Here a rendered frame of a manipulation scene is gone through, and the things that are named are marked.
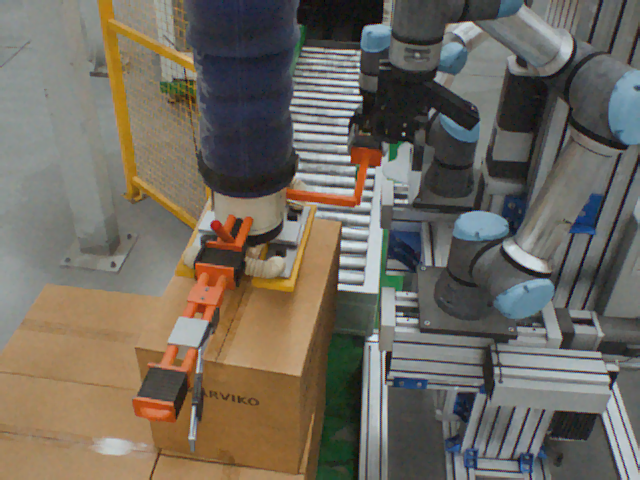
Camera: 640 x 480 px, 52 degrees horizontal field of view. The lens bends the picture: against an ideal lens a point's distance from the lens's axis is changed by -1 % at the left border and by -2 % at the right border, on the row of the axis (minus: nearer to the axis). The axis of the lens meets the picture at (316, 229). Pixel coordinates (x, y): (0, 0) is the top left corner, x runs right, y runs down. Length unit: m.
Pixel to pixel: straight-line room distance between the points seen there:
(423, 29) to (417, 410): 1.70
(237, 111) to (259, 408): 0.71
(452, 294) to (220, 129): 0.64
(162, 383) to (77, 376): 0.96
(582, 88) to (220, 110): 0.70
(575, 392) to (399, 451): 0.86
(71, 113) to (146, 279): 0.84
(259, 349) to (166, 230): 2.01
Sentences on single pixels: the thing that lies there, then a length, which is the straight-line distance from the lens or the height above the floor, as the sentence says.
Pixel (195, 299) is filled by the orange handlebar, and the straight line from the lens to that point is 1.36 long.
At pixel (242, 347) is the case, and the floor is 0.94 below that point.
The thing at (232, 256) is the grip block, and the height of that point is 1.20.
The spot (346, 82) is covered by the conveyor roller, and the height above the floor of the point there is 0.55.
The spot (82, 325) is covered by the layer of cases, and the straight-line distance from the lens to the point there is 2.30.
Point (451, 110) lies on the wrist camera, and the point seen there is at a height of 1.66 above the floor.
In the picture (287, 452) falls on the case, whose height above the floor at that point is 0.64.
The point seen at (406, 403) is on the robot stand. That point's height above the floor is 0.21.
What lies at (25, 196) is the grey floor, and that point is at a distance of 4.00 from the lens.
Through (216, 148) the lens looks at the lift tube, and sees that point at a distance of 1.47.
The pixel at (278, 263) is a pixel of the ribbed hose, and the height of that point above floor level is 1.13.
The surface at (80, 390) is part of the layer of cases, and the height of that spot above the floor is 0.54.
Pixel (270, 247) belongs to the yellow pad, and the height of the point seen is 1.08.
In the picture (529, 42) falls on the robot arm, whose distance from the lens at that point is 1.25.
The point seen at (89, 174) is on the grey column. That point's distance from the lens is 3.13.
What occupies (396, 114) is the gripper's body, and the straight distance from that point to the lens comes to 1.01.
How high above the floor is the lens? 2.11
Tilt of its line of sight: 37 degrees down
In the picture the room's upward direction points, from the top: 2 degrees clockwise
